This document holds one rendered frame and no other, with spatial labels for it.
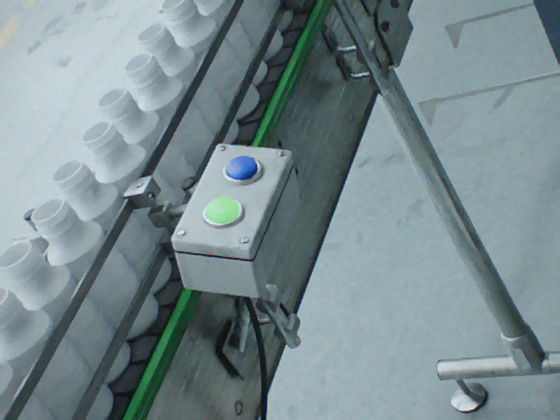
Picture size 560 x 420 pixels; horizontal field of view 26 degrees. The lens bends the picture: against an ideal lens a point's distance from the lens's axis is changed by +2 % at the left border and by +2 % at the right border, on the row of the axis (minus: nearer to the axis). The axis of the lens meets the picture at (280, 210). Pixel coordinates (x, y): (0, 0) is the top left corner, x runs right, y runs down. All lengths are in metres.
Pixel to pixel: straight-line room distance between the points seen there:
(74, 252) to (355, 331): 1.55
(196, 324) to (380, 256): 1.59
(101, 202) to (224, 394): 0.25
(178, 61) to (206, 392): 0.38
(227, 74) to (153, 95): 0.14
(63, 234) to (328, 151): 0.50
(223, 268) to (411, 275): 1.64
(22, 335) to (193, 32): 0.47
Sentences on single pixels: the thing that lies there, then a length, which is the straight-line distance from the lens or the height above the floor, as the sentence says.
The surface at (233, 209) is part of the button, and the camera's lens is 1.12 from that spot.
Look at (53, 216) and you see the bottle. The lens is 1.18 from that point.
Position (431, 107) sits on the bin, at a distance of 1.86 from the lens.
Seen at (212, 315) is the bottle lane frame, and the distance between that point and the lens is 1.30.
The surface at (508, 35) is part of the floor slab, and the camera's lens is 3.36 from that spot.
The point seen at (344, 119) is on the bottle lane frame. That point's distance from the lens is 1.63.
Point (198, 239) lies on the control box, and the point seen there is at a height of 1.11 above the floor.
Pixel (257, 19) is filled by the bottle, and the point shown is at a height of 1.06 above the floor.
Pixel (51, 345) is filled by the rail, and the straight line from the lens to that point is 1.12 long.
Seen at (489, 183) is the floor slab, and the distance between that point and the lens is 2.88.
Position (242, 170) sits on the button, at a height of 1.12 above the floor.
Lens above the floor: 1.69
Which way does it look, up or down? 32 degrees down
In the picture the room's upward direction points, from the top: 32 degrees counter-clockwise
